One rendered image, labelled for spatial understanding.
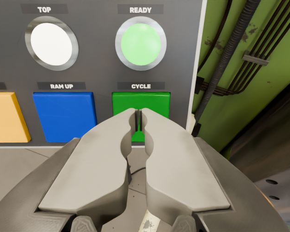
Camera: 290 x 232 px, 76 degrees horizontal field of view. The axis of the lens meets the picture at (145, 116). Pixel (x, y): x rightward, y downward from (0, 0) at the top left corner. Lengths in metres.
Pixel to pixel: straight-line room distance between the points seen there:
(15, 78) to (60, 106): 0.06
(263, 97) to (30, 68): 0.54
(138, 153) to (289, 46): 1.04
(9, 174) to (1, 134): 1.20
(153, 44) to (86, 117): 0.13
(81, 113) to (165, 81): 0.12
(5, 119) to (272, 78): 0.55
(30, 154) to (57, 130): 1.23
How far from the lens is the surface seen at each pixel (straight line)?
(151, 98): 0.24
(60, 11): 0.24
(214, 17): 0.48
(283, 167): 0.50
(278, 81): 0.57
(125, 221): 1.23
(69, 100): 0.26
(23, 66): 0.27
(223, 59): 0.50
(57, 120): 0.28
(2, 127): 0.32
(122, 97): 0.24
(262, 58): 0.50
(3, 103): 0.30
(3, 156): 1.61
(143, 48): 0.22
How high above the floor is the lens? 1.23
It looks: 59 degrees down
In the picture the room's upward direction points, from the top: 1 degrees clockwise
